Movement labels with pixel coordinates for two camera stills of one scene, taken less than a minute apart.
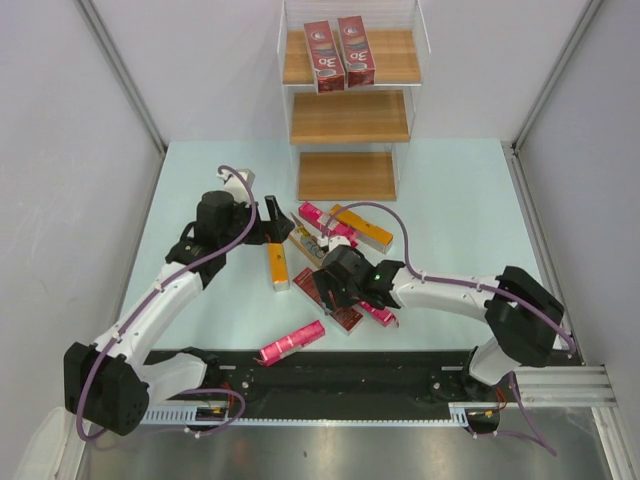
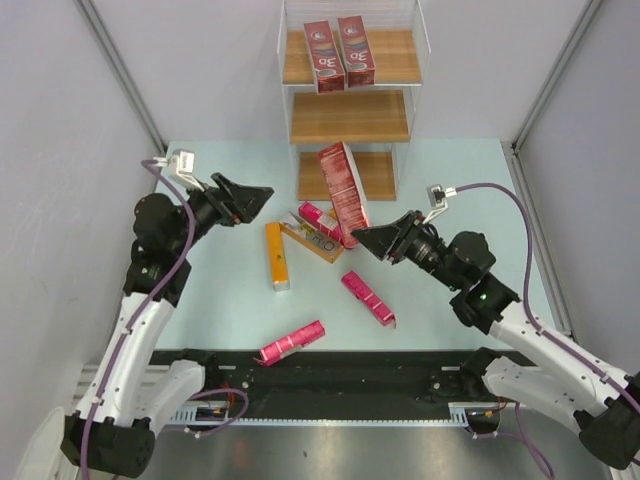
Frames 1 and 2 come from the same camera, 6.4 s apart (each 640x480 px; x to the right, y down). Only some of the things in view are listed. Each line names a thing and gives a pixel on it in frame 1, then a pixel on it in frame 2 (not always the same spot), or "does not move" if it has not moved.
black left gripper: x=274 y=230 → x=236 y=203
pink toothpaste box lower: x=280 y=349 does not move
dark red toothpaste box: x=346 y=318 → x=345 y=192
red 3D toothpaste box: x=326 y=57 does not move
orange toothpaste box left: x=278 y=266 does not move
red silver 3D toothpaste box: x=360 y=66 does not move
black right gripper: x=326 y=281 → x=394 y=240
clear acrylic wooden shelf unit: x=347 y=141 does not move
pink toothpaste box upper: x=329 y=225 does not move
